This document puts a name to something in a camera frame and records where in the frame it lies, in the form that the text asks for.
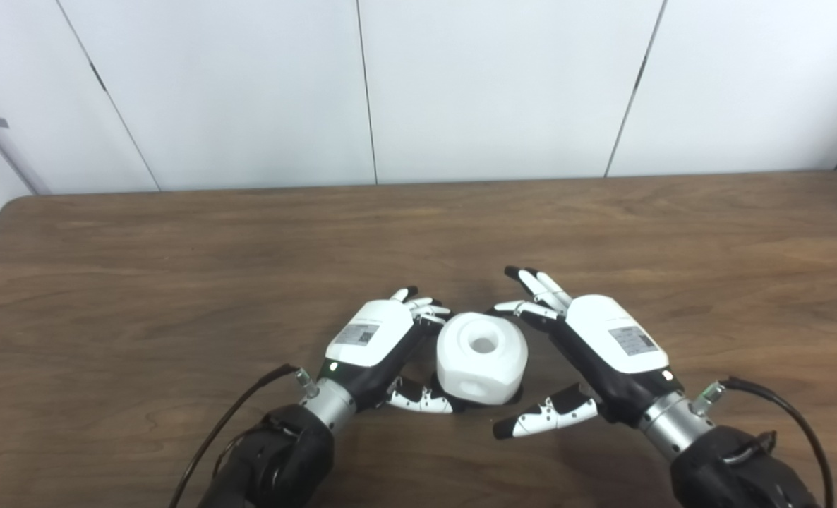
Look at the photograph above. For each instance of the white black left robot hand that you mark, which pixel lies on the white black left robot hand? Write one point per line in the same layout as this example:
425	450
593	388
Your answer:
369	335

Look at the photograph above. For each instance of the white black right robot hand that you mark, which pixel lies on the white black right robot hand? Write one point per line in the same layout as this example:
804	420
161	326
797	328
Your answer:
616	339

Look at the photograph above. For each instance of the round white plastic piece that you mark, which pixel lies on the round white plastic piece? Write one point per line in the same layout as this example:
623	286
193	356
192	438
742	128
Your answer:
461	367

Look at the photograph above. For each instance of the black plastic holder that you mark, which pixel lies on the black plastic holder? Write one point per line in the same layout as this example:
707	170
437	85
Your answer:
512	398

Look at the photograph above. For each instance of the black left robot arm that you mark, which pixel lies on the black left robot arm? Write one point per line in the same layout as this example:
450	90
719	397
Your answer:
277	458

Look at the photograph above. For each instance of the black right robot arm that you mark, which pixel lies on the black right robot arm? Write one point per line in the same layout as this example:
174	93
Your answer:
729	466

